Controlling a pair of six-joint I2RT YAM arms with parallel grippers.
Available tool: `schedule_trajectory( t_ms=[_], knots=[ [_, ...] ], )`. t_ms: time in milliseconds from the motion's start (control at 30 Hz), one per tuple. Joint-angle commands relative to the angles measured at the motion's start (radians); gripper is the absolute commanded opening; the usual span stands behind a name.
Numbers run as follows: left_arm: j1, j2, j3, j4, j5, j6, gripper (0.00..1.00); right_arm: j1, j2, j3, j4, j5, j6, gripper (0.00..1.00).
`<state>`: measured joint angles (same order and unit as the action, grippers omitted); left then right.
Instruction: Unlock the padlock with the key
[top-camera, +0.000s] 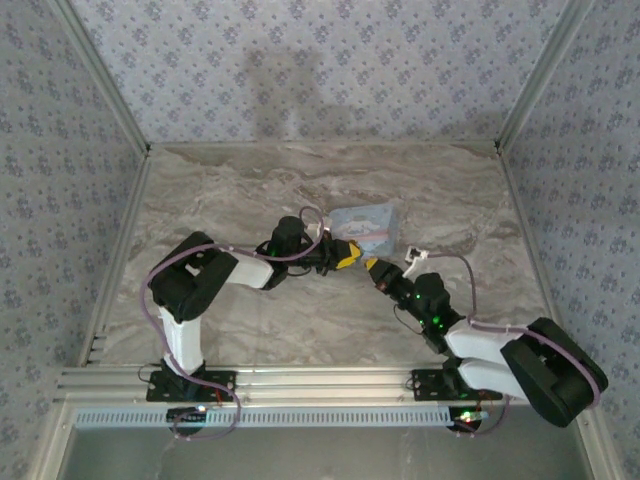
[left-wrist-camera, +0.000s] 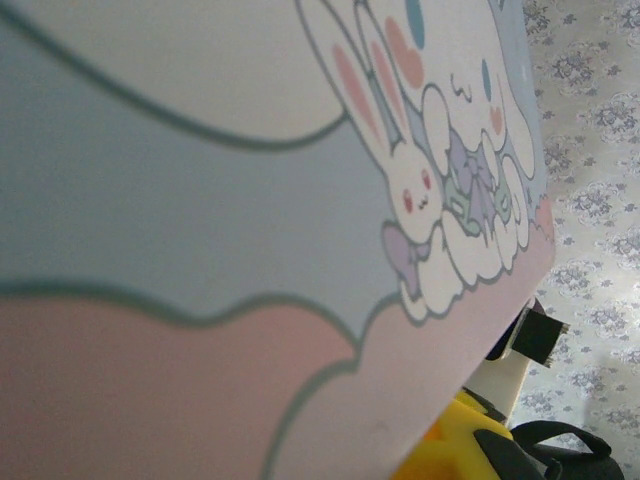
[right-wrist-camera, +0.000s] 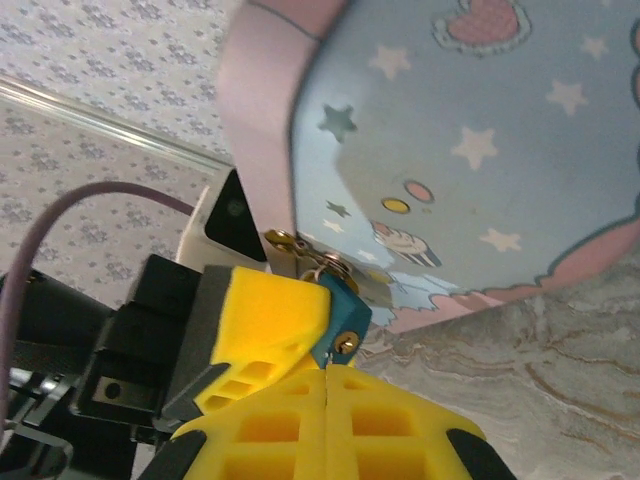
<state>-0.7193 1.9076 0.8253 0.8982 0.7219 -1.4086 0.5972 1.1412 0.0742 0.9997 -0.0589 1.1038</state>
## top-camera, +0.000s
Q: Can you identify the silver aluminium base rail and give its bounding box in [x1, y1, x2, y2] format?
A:
[55, 366, 504, 406]

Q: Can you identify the silver aluminium side rail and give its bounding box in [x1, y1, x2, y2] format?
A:
[27, 152, 154, 480]

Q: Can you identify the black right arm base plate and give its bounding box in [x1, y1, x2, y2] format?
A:
[411, 368, 471, 402]

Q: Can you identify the grey slotted cable duct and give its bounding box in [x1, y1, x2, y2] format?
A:
[73, 403, 454, 430]

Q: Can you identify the grey metal floor plate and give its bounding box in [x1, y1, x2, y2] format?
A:
[63, 425, 597, 480]

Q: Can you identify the right control board with LED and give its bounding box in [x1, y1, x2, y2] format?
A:
[451, 406, 495, 430]

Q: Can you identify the silver aluminium frame post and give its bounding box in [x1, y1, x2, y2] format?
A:
[49, 0, 153, 156]
[494, 0, 599, 154]

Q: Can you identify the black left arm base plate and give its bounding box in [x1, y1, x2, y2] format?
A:
[145, 368, 237, 403]

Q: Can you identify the thin black right gripper wire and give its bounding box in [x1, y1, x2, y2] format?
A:
[393, 302, 427, 337]

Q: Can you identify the control board with led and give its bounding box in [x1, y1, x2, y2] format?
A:
[166, 405, 212, 424]
[451, 406, 495, 430]

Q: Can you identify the left control board with LED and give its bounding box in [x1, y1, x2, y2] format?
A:
[166, 405, 212, 424]

